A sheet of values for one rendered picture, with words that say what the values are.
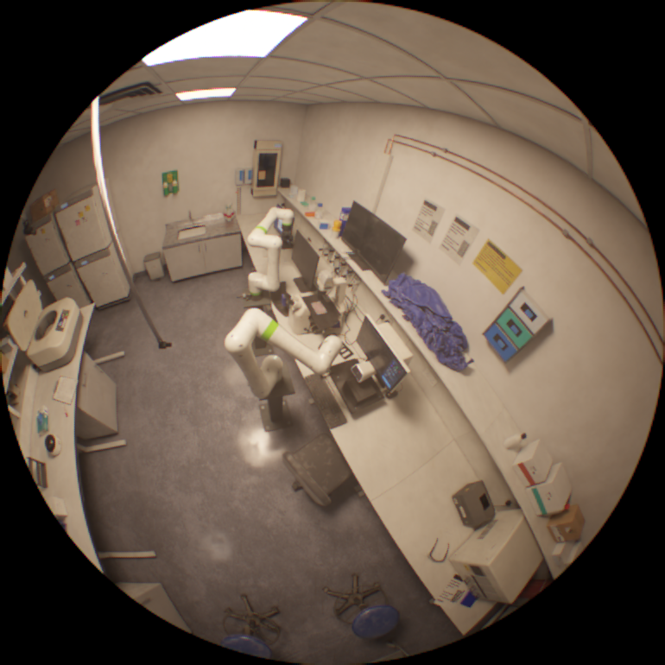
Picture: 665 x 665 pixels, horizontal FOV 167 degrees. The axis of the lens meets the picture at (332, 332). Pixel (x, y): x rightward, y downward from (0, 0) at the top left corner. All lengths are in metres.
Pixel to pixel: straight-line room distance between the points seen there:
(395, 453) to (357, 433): 0.33
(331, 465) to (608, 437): 1.96
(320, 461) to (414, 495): 0.74
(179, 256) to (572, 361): 4.26
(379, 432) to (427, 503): 0.67
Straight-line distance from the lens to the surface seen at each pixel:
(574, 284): 1.46
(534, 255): 1.48
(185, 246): 3.59
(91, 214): 3.55
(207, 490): 2.38
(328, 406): 1.64
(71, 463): 2.10
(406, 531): 1.75
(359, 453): 1.62
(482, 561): 1.76
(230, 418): 2.43
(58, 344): 2.38
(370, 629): 2.05
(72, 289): 4.33
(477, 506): 1.88
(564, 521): 1.99
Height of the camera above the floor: 2.27
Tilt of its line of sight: 49 degrees down
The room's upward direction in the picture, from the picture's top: 17 degrees clockwise
